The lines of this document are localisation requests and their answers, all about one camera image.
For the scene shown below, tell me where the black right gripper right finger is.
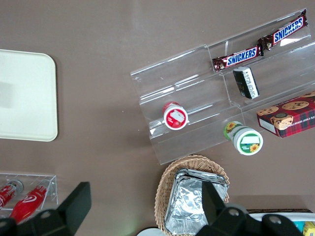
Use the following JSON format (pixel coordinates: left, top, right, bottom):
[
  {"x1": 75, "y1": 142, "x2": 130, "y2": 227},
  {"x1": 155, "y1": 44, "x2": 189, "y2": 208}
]
[{"x1": 195, "y1": 181, "x2": 305, "y2": 236}]

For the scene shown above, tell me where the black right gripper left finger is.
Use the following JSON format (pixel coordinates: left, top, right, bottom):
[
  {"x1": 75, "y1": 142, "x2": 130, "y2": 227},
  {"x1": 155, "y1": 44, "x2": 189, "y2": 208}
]
[{"x1": 0, "y1": 181, "x2": 92, "y2": 236}]

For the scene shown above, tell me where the silver foil tray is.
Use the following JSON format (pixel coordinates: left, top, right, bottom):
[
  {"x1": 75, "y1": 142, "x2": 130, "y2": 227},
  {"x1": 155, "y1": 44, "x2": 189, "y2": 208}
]
[
  {"x1": 175, "y1": 168, "x2": 229, "y2": 202},
  {"x1": 164, "y1": 177, "x2": 210, "y2": 236}
]

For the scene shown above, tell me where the oval tan wicker basket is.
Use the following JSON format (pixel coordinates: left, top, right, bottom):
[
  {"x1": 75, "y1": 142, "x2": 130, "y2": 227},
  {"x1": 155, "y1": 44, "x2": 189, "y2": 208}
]
[{"x1": 154, "y1": 154, "x2": 231, "y2": 234}]

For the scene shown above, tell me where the white rectangular plastic tray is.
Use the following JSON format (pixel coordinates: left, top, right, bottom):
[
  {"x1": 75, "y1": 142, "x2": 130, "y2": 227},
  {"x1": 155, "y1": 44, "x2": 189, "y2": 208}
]
[{"x1": 0, "y1": 49, "x2": 59, "y2": 142}]

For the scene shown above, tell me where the clear acrylic bottle box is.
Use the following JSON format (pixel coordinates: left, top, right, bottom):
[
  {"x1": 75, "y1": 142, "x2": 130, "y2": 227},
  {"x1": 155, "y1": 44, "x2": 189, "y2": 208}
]
[{"x1": 0, "y1": 173, "x2": 59, "y2": 217}]

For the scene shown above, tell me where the red cola bottle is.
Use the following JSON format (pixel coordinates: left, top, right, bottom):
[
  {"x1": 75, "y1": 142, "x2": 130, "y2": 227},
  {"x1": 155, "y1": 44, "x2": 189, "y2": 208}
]
[
  {"x1": 9, "y1": 181, "x2": 50, "y2": 223},
  {"x1": 0, "y1": 179, "x2": 25, "y2": 210}
]

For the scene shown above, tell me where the white round dish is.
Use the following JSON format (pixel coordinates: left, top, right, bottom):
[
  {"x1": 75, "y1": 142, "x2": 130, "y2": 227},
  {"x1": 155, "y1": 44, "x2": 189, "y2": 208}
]
[{"x1": 136, "y1": 228, "x2": 163, "y2": 236}]

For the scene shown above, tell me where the green sunflower yogurt cup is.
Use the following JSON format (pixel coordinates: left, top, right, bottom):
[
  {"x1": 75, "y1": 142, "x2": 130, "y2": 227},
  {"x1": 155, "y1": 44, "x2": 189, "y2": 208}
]
[{"x1": 223, "y1": 120, "x2": 264, "y2": 156}]

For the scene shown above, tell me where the white plastic bin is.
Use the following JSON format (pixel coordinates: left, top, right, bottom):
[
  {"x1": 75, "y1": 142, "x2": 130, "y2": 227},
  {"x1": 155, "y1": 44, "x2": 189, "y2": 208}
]
[{"x1": 247, "y1": 212, "x2": 315, "y2": 236}]

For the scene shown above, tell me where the yellow and blue snack packet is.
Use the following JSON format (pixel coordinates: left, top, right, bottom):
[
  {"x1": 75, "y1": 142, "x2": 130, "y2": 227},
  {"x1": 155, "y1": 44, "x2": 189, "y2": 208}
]
[{"x1": 294, "y1": 220, "x2": 315, "y2": 236}]

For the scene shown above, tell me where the red strawberry yogurt cup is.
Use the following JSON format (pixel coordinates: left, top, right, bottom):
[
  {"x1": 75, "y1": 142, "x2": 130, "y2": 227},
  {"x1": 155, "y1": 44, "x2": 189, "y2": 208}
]
[{"x1": 162, "y1": 101, "x2": 190, "y2": 130}]

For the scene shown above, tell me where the red tartan cookie box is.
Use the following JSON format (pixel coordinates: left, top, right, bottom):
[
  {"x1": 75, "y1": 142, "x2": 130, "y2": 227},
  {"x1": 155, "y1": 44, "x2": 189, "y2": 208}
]
[{"x1": 256, "y1": 90, "x2": 315, "y2": 139}]

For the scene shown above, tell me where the small black chocolate box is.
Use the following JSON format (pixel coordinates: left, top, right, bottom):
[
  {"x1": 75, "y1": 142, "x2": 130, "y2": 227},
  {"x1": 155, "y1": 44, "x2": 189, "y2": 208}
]
[{"x1": 232, "y1": 66, "x2": 260, "y2": 100}]

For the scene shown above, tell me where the clear acrylic tiered shelf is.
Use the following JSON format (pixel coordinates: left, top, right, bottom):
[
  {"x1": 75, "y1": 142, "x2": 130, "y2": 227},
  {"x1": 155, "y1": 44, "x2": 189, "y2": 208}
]
[{"x1": 129, "y1": 8, "x2": 315, "y2": 165}]

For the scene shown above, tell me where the brown Snickers bar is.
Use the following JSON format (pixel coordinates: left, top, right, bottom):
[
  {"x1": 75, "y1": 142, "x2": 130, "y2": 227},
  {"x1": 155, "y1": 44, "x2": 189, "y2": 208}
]
[
  {"x1": 257, "y1": 9, "x2": 310, "y2": 52},
  {"x1": 212, "y1": 45, "x2": 265, "y2": 73}
]

